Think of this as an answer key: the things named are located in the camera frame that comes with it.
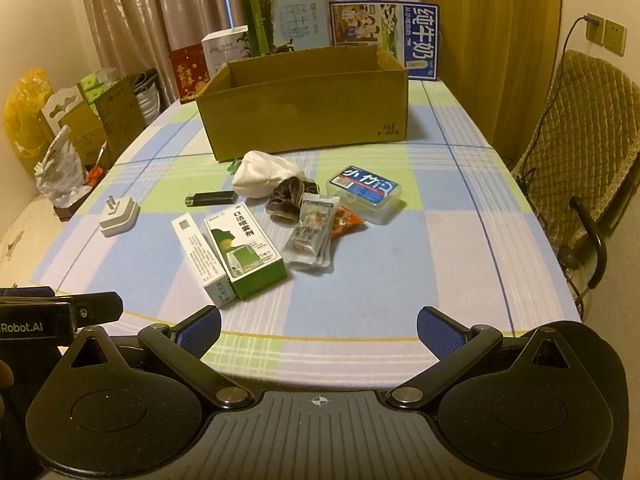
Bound brown cardboard box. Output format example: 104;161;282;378
196;46;409;162

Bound white power adapter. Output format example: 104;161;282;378
99;195;140;237

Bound dark brown scrunchie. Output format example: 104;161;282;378
266;177;319;222

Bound white narrow medicine box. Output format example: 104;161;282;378
171;214;236;307

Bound green white medicine box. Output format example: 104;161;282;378
204;203;288;300

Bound white knitted cloth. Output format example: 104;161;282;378
231;151;304;200

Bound small green candy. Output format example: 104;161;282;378
227;159;242;174

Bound yellow plastic bag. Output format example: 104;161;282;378
3;67;54;177

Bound black lighter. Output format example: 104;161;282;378
184;191;238;207

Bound orange snack packet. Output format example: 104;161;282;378
330;205;364;240

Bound clear box blue label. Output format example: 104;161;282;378
326;166;402;224

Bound white appliance box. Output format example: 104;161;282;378
201;25;250;78

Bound quilted brown chair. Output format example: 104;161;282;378
515;50;639;289

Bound green blue milk carton box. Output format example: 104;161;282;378
242;0;333;58

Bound green tissue packs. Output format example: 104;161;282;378
77;67;119;106

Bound wall socket with plug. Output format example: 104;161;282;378
585;13;605;47

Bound person's left hand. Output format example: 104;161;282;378
0;361;14;417

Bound dark red tray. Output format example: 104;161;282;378
53;188;93;222

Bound brown cardboard carton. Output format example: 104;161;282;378
60;78;145;169

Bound clear snack packet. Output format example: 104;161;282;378
282;193;340;268

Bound red gift box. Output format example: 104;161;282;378
169;44;209;104

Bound wooden door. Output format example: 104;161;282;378
424;0;562;162

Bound white crumpled bag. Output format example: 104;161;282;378
35;126;91;207

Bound checked tablecloth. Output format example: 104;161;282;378
32;81;578;389

